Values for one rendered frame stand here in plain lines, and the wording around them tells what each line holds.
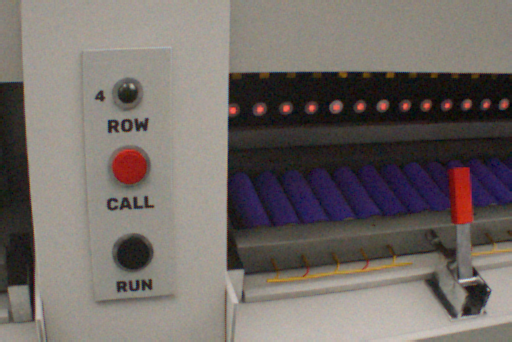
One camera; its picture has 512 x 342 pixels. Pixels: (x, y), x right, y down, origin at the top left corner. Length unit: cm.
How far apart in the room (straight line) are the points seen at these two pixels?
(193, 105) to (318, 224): 16
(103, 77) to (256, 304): 18
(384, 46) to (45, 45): 17
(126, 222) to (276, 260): 14
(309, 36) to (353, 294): 18
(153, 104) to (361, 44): 11
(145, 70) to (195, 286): 11
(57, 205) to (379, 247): 23
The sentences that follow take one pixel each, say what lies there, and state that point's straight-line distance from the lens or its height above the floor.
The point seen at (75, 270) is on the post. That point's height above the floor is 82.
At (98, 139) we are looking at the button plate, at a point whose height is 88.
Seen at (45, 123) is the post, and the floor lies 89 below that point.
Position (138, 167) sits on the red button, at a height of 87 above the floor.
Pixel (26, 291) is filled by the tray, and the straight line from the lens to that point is 38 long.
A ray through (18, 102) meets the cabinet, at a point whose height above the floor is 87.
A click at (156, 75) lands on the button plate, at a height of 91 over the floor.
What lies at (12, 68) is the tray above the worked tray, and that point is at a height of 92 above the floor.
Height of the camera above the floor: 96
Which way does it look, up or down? 16 degrees down
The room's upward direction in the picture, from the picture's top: 1 degrees clockwise
